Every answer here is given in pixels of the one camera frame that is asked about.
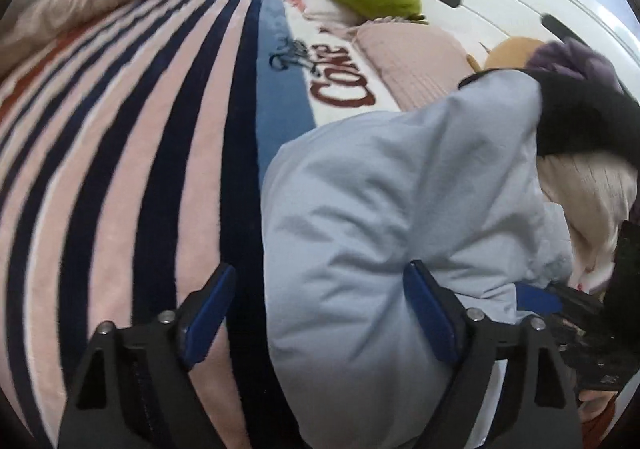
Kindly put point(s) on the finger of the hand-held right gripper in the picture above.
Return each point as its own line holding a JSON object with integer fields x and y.
{"x": 545, "y": 298}

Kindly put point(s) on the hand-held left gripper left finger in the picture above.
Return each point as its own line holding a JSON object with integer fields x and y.
{"x": 210, "y": 314}

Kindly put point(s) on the yellow plush toy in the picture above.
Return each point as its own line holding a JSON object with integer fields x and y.
{"x": 512, "y": 54}

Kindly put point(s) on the black cloth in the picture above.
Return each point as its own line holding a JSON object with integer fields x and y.
{"x": 580, "y": 114}

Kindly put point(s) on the purple cloth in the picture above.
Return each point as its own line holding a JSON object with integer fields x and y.
{"x": 575, "y": 61}

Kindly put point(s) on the cream cloth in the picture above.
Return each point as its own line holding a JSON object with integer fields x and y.
{"x": 590, "y": 209}

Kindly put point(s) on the pink ribbed pillow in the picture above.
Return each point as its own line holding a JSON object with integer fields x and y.
{"x": 415, "y": 64}

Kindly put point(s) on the striped blanket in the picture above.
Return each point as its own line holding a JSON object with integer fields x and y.
{"x": 150, "y": 154}

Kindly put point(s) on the light blue jacket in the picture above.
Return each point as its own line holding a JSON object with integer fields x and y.
{"x": 400, "y": 229}

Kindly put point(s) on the person's right forearm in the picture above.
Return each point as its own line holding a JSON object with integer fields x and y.
{"x": 602, "y": 419}

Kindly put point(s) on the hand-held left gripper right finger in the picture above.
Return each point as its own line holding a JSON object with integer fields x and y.
{"x": 430, "y": 314}

